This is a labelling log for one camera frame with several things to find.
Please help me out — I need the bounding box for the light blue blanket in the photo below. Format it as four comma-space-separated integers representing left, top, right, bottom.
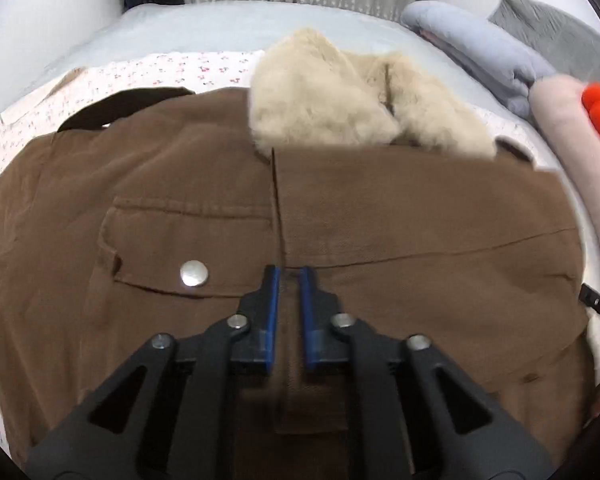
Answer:
401, 0, 556, 121

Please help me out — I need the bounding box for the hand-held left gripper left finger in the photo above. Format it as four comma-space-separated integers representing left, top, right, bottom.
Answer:
26, 265, 282, 480

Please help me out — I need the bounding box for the brown jacket with fur collar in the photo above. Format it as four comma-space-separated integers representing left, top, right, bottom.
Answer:
0, 28, 598, 480

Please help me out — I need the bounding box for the grey knitted pillow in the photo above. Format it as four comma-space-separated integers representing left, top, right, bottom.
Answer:
487, 0, 600, 92

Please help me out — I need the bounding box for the floral bed sheet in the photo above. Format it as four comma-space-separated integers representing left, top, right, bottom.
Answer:
0, 50, 536, 456

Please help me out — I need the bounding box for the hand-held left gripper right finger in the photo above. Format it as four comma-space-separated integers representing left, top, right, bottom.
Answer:
299, 266, 556, 480

